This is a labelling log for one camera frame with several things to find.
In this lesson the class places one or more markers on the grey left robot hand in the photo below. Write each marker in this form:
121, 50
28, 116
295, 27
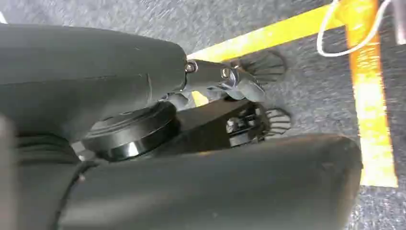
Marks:
95, 70

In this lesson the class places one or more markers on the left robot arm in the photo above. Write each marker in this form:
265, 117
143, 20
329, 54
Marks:
38, 149

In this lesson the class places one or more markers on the yellow floor tape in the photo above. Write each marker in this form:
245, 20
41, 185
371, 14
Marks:
371, 104

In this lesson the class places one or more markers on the grey upright post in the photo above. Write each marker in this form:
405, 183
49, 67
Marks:
400, 19

